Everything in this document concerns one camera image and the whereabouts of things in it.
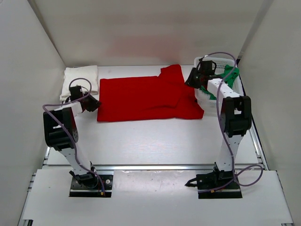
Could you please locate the white t shirt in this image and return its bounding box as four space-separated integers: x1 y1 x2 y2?
60 65 99 102

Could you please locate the red t shirt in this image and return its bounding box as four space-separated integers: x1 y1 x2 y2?
97 65 204 122

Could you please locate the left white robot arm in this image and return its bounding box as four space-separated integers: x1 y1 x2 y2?
43 86 103 189

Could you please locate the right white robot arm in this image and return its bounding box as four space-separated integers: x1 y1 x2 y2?
185 58 252 188

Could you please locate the white plastic basket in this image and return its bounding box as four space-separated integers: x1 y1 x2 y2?
194 56 244 114

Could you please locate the green t shirt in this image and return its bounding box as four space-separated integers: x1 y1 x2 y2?
200 65 239 100

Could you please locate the aluminium rail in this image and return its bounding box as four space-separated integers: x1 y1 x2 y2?
43 164 266 172

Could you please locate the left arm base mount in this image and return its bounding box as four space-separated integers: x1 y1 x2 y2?
69 171 113 198

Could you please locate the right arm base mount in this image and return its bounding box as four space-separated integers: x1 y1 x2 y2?
185 164 243 199

